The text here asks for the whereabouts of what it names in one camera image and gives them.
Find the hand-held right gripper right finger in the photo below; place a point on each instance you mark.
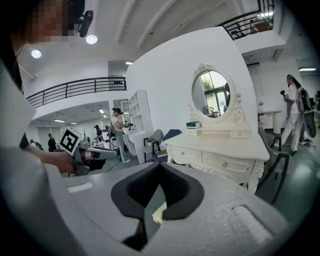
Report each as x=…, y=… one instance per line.
x=212, y=220

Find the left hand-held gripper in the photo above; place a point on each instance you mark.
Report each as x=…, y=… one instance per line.
x=71, y=140

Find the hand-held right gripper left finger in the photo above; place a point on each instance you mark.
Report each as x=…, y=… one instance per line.
x=105, y=205

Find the white ornate dressing table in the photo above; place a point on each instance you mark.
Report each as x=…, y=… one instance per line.
x=220, y=147

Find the person's left forearm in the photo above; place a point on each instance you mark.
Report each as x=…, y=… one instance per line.
x=42, y=156

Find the person's left hand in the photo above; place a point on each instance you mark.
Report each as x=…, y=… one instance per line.
x=66, y=162

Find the small potted plant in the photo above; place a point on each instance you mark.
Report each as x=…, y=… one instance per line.
x=149, y=143

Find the white shelf unit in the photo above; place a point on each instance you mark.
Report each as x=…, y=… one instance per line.
x=145, y=112

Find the brown book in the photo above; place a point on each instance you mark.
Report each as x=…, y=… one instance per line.
x=162, y=154

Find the blue chair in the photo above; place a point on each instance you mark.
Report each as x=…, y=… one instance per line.
x=172, y=133

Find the black balcony railing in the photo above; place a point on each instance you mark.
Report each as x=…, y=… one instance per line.
x=240, y=22
x=75, y=86

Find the green tissue box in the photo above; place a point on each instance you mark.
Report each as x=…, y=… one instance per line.
x=193, y=124

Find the round ceiling light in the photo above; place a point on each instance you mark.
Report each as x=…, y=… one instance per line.
x=36, y=53
x=91, y=39

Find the person's head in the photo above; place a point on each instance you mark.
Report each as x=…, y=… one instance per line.
x=50, y=22

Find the grey chair with black frame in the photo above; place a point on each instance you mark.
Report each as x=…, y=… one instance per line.
x=157, y=135
x=280, y=162

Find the black head camera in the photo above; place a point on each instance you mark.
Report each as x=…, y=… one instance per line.
x=86, y=23

